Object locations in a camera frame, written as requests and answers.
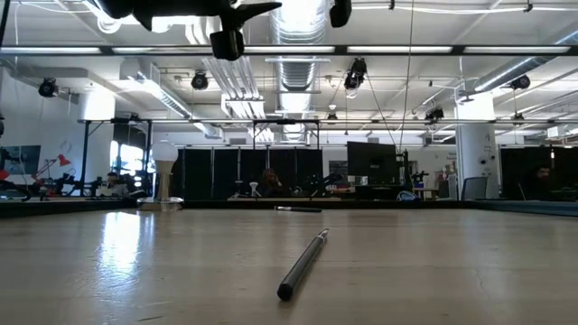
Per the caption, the person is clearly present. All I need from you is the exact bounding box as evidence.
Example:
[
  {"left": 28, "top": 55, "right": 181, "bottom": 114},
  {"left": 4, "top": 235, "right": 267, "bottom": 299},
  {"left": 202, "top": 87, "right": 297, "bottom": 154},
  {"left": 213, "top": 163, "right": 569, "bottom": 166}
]
[
  {"left": 256, "top": 167, "right": 285, "bottom": 199},
  {"left": 104, "top": 171, "right": 131, "bottom": 199},
  {"left": 518, "top": 162, "right": 559, "bottom": 202}
]

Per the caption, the grey chair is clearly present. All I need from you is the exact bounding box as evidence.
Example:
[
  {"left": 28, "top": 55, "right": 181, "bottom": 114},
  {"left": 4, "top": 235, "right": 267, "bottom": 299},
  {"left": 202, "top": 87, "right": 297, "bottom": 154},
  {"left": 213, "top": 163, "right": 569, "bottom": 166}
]
[{"left": 460, "top": 175, "right": 489, "bottom": 201}]

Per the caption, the black computer monitor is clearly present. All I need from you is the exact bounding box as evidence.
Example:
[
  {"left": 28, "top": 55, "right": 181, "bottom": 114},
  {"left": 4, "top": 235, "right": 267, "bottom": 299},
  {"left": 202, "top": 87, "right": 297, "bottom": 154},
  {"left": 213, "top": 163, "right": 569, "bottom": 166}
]
[{"left": 346, "top": 140, "right": 401, "bottom": 186}]

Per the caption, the red desk lamp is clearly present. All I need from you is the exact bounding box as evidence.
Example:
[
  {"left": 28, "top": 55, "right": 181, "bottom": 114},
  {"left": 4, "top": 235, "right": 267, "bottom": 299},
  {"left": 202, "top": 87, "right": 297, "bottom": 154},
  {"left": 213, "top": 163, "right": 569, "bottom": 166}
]
[{"left": 31, "top": 153, "right": 73, "bottom": 181}]

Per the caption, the clear glass dish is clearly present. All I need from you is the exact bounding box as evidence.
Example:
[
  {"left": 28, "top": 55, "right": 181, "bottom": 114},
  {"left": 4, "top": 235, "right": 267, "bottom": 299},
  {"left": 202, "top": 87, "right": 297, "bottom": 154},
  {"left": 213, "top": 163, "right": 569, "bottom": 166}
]
[{"left": 136, "top": 196, "right": 185, "bottom": 213}]

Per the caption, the silver ventilation duct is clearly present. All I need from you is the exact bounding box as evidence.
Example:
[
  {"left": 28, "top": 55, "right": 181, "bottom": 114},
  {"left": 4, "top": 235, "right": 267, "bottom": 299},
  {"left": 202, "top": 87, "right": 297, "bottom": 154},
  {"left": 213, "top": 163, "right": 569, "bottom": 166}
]
[
  {"left": 469, "top": 31, "right": 578, "bottom": 96},
  {"left": 268, "top": 0, "right": 326, "bottom": 145}
]

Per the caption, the thin hanging cable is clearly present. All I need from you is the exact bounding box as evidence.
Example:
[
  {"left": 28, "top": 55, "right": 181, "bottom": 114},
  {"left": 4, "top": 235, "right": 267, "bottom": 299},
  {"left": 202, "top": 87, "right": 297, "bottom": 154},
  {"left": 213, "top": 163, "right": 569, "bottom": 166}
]
[{"left": 398, "top": 0, "right": 415, "bottom": 153}]

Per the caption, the black metal gantry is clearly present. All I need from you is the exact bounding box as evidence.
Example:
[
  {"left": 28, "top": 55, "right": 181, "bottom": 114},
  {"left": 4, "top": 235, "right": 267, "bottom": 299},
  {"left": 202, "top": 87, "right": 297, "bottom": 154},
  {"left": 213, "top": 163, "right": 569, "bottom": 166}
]
[{"left": 79, "top": 117, "right": 322, "bottom": 200}]

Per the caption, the thin black makeup brush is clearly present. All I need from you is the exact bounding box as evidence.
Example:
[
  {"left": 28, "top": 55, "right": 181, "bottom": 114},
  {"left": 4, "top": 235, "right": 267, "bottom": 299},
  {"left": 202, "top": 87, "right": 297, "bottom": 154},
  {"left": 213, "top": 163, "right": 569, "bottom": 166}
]
[
  {"left": 274, "top": 205, "right": 323, "bottom": 214},
  {"left": 275, "top": 227, "right": 331, "bottom": 302}
]

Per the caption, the black aluminium frame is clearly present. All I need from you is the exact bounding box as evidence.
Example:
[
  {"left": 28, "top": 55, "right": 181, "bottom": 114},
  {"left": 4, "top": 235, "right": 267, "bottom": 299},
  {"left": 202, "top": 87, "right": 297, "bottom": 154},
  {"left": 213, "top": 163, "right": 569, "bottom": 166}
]
[{"left": 0, "top": 197, "right": 578, "bottom": 219}]

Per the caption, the LED light bar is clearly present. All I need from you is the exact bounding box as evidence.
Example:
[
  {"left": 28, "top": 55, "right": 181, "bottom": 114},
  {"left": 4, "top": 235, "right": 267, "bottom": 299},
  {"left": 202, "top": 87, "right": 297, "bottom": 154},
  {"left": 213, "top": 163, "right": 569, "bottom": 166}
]
[{"left": 0, "top": 42, "right": 578, "bottom": 59}]

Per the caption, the white light bulb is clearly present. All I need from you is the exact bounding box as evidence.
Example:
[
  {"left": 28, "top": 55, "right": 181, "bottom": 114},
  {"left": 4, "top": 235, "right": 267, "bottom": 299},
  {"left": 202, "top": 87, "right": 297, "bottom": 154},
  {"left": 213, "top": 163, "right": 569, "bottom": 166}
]
[{"left": 150, "top": 139, "right": 180, "bottom": 202}]

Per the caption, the black partition curtain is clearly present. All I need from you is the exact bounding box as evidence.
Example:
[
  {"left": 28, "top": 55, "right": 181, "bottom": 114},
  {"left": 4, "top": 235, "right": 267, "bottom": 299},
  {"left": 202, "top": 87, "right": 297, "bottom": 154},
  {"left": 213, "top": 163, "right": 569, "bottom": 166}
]
[{"left": 179, "top": 147, "right": 324, "bottom": 200}]

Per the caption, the dark wall screen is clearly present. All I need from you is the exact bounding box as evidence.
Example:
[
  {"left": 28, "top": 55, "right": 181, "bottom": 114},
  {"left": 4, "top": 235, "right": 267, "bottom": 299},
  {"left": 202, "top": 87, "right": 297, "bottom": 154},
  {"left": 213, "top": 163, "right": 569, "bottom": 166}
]
[{"left": 0, "top": 144, "right": 42, "bottom": 176}]

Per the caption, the white column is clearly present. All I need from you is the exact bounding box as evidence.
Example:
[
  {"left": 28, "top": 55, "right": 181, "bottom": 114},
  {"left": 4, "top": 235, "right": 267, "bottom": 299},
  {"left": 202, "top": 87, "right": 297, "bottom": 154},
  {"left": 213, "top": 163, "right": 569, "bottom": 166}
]
[{"left": 454, "top": 92, "right": 501, "bottom": 200}]

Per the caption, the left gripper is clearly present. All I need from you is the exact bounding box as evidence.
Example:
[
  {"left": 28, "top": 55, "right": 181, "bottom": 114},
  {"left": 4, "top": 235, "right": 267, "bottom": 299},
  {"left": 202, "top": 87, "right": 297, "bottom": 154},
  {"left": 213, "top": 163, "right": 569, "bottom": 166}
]
[{"left": 135, "top": 0, "right": 284, "bottom": 62}]

